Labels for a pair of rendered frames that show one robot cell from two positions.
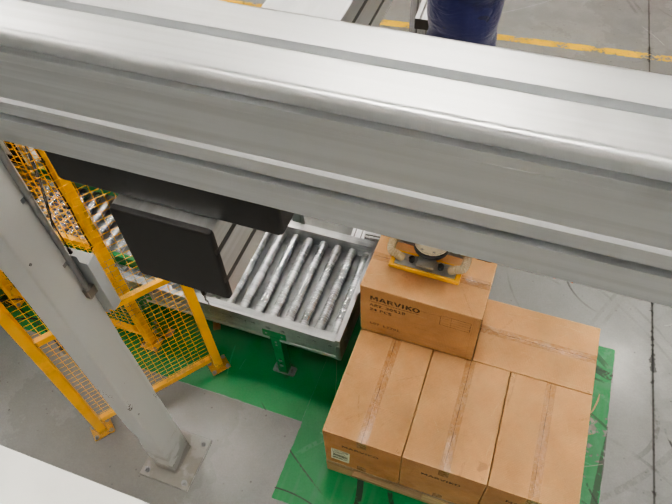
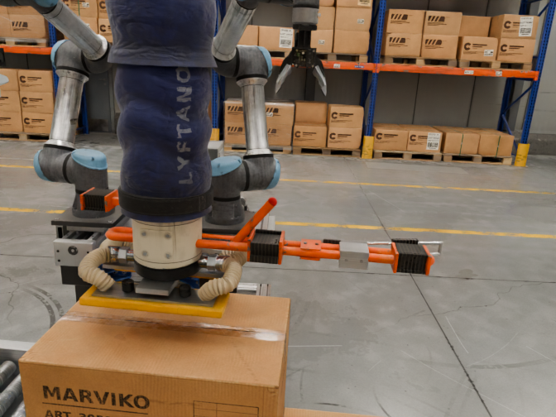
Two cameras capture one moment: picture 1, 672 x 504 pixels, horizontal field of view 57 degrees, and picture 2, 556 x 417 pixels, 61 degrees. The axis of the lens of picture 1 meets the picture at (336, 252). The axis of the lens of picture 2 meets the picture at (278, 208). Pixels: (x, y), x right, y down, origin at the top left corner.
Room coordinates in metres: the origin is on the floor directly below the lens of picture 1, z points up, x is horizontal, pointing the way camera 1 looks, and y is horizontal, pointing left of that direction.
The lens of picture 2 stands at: (0.67, -0.35, 1.63)
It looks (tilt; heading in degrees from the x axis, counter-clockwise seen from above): 18 degrees down; 341
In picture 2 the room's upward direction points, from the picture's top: 3 degrees clockwise
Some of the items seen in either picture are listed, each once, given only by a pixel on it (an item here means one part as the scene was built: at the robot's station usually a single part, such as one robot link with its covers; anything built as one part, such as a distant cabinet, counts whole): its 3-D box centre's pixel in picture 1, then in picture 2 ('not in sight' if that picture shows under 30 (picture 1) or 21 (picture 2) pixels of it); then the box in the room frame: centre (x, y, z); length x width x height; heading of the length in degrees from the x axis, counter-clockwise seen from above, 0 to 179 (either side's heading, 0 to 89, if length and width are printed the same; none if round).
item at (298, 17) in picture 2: not in sight; (306, 17); (2.03, -0.88, 1.74); 0.08 x 0.08 x 0.05
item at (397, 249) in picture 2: not in sight; (409, 258); (1.55, -1.00, 1.18); 0.08 x 0.07 x 0.05; 66
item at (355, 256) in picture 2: not in sight; (352, 255); (1.61, -0.88, 1.17); 0.07 x 0.07 x 0.04; 66
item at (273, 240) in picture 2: not in sight; (266, 246); (1.70, -0.68, 1.18); 0.10 x 0.08 x 0.06; 156
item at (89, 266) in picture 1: (82, 276); not in sight; (1.37, 0.93, 1.62); 0.20 x 0.05 x 0.30; 67
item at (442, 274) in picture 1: (426, 264); (156, 292); (1.71, -0.42, 1.08); 0.34 x 0.10 x 0.05; 66
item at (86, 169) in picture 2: not in sight; (88, 169); (2.48, -0.24, 1.20); 0.13 x 0.12 x 0.14; 58
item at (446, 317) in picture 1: (427, 292); (174, 387); (1.78, -0.46, 0.74); 0.60 x 0.40 x 0.40; 66
